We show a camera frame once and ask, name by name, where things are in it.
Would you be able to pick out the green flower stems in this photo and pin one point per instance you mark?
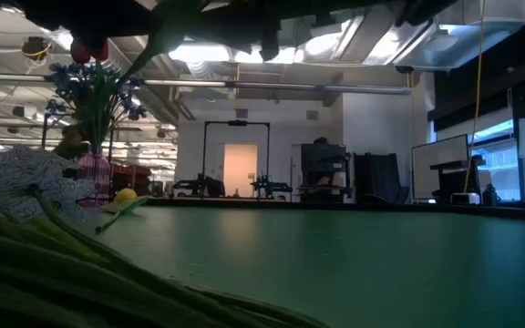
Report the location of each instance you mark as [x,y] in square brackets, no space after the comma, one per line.
[39,291]

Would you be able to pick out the black dome camera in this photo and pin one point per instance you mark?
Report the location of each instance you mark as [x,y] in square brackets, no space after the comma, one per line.
[404,69]

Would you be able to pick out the small white box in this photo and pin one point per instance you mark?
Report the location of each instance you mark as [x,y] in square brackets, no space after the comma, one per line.
[465,198]

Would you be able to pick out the white board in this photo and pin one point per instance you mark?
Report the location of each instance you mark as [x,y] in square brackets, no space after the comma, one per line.
[440,166]

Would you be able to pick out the rectangular ceiling light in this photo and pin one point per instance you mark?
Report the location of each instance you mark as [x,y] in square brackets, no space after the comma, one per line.
[198,54]
[253,57]

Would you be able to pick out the red storage shelf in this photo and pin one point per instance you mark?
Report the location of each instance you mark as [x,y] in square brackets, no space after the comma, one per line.
[128,175]

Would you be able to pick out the square wall vent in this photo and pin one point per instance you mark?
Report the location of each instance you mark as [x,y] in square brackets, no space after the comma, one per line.
[241,113]
[312,115]

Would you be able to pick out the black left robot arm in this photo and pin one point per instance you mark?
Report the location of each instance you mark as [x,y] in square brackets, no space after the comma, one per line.
[46,11]

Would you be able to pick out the black tall cabinet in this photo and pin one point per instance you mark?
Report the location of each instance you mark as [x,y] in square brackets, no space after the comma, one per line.
[331,157]

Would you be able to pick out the black background robot arm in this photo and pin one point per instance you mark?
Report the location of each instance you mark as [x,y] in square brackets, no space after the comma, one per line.
[269,186]
[196,186]

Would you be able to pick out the black gantry frame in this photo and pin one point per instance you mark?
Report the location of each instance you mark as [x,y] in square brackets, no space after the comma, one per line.
[204,155]

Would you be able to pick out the white flower spray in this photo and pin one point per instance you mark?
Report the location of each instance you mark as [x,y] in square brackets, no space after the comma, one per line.
[7,177]

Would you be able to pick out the grey horizontal ceiling pipe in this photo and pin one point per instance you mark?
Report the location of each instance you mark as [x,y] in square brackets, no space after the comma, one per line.
[290,85]

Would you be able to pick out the person behind black cabinet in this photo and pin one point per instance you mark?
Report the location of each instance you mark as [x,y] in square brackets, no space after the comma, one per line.
[321,140]

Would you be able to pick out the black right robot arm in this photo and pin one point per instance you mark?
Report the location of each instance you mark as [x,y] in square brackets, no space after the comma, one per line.
[358,7]

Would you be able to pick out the dark folded panel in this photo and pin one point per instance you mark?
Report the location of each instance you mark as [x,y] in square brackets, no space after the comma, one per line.
[376,177]

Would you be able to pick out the long silver ceiling duct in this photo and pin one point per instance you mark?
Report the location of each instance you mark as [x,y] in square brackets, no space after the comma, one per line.
[157,102]

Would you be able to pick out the lit doorway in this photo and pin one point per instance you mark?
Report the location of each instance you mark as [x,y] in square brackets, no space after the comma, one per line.
[240,168]

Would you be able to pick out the yellow tulip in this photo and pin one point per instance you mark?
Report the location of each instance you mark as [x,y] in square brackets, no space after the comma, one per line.
[125,195]

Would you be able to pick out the pink ribbed vase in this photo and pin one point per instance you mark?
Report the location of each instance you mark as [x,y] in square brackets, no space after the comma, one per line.
[95,171]

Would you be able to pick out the person beside pink vase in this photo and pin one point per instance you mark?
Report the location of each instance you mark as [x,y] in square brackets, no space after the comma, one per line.
[73,136]

